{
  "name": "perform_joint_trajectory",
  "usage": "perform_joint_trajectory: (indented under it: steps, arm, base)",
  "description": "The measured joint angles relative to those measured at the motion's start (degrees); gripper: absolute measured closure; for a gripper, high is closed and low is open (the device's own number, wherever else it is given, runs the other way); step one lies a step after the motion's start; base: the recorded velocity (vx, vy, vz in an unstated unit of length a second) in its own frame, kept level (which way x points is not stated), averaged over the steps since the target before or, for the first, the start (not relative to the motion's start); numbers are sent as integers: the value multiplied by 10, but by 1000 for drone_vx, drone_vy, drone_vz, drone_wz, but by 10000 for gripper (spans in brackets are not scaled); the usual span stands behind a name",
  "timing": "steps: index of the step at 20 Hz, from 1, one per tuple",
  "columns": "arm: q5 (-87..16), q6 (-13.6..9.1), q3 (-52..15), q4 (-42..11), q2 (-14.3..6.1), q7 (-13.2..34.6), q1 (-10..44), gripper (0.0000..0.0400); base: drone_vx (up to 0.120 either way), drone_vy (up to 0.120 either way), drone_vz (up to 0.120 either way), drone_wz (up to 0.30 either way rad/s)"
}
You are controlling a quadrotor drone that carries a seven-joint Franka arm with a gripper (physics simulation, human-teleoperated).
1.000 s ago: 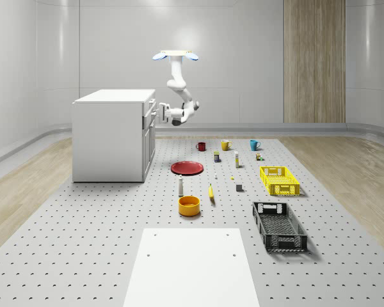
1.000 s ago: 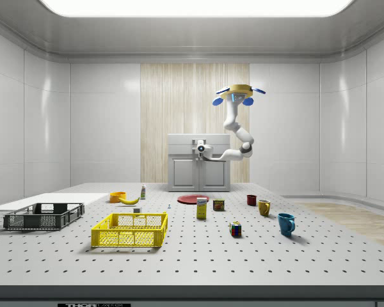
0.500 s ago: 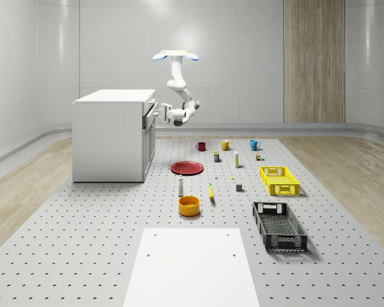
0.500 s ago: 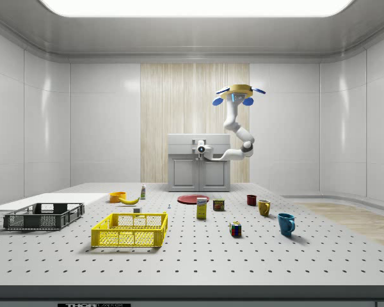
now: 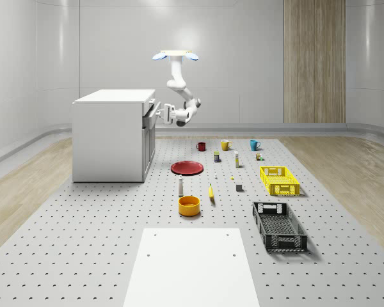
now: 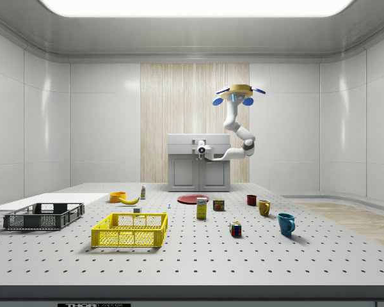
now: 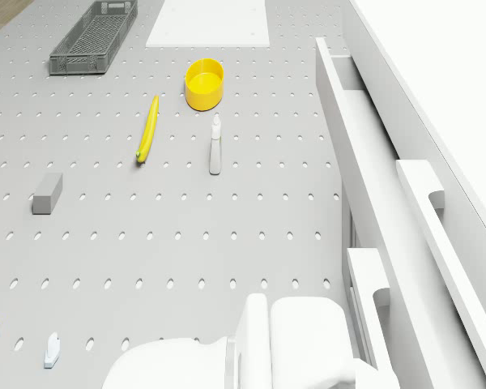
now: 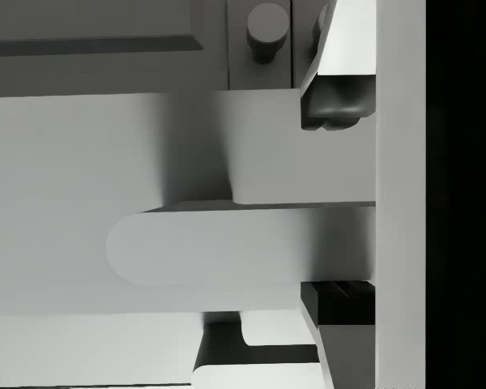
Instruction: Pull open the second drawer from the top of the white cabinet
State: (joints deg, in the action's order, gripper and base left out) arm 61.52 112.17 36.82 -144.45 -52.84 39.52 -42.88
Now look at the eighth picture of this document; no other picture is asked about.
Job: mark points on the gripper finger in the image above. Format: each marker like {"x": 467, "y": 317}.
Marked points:
{"x": 340, "y": 97}
{"x": 340, "y": 304}

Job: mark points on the white cabinet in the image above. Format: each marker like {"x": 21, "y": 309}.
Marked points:
{"x": 105, "y": 20}

